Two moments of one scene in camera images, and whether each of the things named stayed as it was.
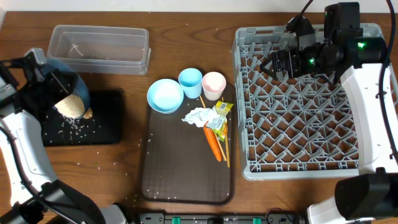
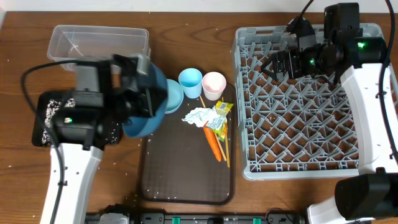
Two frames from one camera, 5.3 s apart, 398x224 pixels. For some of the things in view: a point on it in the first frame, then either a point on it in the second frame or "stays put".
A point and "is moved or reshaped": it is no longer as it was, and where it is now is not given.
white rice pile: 72,106 is moved or reshaped
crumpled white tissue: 199,116 stays put
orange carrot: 214,142 stays put
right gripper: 290,55 stays put
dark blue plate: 81,87 is moved or reshaped
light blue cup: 191,80 stays put
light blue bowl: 165,96 stays put
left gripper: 53,79 to 151,98
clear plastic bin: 101,50 stays put
